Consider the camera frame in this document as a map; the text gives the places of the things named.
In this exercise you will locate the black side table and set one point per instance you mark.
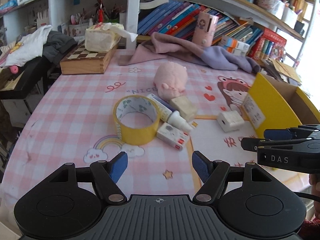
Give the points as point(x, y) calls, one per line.
point(35, 70)

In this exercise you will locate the dark grey garment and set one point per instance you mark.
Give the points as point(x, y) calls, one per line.
point(57, 46)

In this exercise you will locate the yellow cardboard box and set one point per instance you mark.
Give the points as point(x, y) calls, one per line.
point(271, 104)

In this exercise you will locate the pink plush pig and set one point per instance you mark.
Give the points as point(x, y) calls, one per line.
point(170, 80)

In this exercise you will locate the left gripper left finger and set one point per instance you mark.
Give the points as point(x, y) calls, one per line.
point(117, 166)

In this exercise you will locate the small white red box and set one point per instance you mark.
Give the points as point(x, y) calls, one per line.
point(172, 136)

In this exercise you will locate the person's right hand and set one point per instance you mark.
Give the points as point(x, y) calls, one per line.
point(315, 184)

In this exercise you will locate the pink cylindrical device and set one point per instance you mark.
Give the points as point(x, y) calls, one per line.
point(205, 29)

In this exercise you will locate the red book box set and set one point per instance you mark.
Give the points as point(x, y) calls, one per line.
point(269, 45)

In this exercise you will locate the white bookshelf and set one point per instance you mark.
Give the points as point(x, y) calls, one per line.
point(144, 17)

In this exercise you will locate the stack of papers books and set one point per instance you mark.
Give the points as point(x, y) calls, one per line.
point(280, 71)

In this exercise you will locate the yellow tape roll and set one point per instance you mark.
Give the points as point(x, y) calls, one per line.
point(136, 119)

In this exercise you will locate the pink checkered tablecloth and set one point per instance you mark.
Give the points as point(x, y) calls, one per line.
point(74, 123)

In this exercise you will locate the white pen holder box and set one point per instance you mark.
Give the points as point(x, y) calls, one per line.
point(289, 17)

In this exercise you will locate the orange white box stack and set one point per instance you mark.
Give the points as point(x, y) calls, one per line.
point(234, 46)

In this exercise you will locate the white shirt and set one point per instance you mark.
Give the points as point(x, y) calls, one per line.
point(28, 48)

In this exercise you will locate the pink purple cloth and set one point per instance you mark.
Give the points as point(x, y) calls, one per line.
point(159, 46)

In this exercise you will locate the white square charger box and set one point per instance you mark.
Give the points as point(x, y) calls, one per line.
point(230, 121)

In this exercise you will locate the white dropper bottle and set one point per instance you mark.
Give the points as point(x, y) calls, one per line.
point(170, 115)

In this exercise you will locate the wooden chess box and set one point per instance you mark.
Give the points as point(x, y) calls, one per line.
point(81, 61)

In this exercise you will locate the beige soap block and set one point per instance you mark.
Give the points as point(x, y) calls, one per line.
point(186, 108)

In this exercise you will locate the tissue pack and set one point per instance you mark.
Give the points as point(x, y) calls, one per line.
point(102, 37)

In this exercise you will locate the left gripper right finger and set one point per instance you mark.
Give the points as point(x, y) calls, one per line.
point(202, 165)

